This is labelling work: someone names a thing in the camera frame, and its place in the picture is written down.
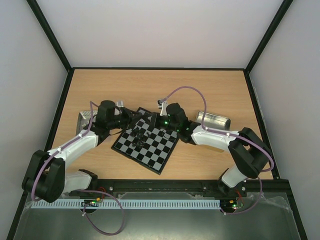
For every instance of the silver tin with white pieces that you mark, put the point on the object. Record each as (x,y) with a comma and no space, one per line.
(83,120)

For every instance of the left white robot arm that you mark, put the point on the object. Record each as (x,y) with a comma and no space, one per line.
(46,177)

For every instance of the black and silver chessboard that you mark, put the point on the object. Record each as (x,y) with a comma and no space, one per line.
(156,151)

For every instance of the pile of black chess pieces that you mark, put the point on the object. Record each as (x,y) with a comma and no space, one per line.
(138,137)

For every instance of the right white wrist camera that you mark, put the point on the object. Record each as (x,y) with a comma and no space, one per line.
(162,105)

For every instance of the empty gold-rimmed metal tin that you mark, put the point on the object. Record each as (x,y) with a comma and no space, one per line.
(215,122)

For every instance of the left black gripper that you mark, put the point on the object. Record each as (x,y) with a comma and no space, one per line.
(129,116)

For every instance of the light blue slotted cable duct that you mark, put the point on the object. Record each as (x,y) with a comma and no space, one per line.
(131,204)

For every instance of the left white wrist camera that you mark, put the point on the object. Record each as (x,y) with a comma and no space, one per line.
(120,104)

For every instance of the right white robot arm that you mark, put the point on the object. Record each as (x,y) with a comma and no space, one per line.
(250,154)

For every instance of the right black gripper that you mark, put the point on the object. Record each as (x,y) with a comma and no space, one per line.
(157,118)

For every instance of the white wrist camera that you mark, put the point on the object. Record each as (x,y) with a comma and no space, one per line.
(120,104)
(162,105)

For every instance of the black aluminium frame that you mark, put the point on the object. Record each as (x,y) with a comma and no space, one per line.
(282,10)

